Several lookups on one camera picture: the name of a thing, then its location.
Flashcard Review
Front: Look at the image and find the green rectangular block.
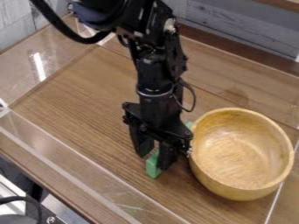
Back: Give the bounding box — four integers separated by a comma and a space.
144, 121, 195, 179

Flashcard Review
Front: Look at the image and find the black metal base plate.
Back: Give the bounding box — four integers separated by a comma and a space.
24, 196, 67, 224

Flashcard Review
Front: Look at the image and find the brown wooden bowl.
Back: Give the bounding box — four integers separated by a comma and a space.
190, 108, 295, 201

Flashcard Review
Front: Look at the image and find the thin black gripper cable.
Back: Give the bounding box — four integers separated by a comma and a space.
173, 78, 198, 114

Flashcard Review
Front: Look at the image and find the black cable bottom left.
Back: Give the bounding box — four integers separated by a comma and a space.
0, 196, 43, 224

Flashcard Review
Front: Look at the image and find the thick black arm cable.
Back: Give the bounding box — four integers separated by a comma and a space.
30, 0, 115, 46

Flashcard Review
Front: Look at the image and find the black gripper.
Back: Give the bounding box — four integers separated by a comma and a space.
123, 92, 193, 171

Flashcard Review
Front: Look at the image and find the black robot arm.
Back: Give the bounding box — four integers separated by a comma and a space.
71, 0, 193, 170

